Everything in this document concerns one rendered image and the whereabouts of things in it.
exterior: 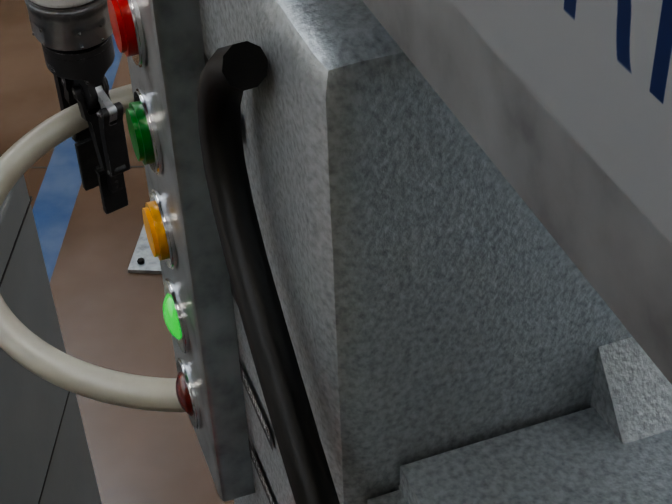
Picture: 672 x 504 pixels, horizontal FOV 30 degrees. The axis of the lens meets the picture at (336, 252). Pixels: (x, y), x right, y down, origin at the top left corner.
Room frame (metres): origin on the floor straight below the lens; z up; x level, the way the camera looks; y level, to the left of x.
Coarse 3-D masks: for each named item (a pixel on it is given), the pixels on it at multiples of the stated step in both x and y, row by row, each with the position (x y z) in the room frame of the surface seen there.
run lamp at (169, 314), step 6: (168, 294) 0.43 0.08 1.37; (168, 300) 0.43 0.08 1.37; (168, 306) 0.43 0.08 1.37; (168, 312) 0.42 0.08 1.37; (174, 312) 0.42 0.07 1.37; (168, 318) 0.42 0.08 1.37; (174, 318) 0.42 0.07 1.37; (168, 324) 0.42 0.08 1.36; (174, 324) 0.42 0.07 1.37; (174, 330) 0.42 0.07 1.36; (174, 336) 0.42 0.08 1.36
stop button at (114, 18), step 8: (112, 0) 0.42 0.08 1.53; (120, 0) 0.42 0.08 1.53; (112, 8) 0.42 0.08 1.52; (120, 8) 0.42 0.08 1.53; (128, 8) 0.42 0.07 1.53; (112, 16) 0.43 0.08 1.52; (120, 16) 0.42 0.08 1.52; (128, 16) 0.42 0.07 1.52; (112, 24) 0.43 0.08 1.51; (120, 24) 0.42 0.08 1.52; (128, 24) 0.42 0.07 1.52; (120, 32) 0.42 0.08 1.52; (128, 32) 0.41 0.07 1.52; (120, 40) 0.42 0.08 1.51; (128, 40) 0.41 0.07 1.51; (120, 48) 0.42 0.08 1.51; (128, 48) 0.42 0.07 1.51; (128, 56) 0.42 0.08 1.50
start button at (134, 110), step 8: (136, 104) 0.43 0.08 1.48; (128, 112) 0.43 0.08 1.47; (136, 112) 0.42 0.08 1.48; (128, 120) 0.43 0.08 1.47; (136, 120) 0.42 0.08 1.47; (144, 120) 0.42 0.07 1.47; (128, 128) 0.44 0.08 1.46; (136, 128) 0.42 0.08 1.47; (144, 128) 0.42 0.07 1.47; (136, 136) 0.42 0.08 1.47; (144, 136) 0.42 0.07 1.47; (136, 144) 0.42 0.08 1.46; (144, 144) 0.41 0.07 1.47; (136, 152) 0.42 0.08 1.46; (144, 152) 0.42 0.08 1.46; (152, 152) 0.42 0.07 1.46; (144, 160) 0.42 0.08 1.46; (152, 160) 0.42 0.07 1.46
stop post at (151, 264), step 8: (144, 232) 2.20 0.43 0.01; (144, 240) 2.17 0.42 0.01; (136, 248) 2.15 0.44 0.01; (144, 248) 2.15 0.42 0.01; (136, 256) 2.12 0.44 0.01; (144, 256) 2.12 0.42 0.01; (152, 256) 2.12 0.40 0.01; (136, 264) 2.09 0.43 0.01; (144, 264) 2.09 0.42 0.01; (152, 264) 2.09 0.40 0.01; (136, 272) 2.07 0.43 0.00; (144, 272) 2.07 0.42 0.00; (152, 272) 2.07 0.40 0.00; (160, 272) 2.07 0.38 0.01
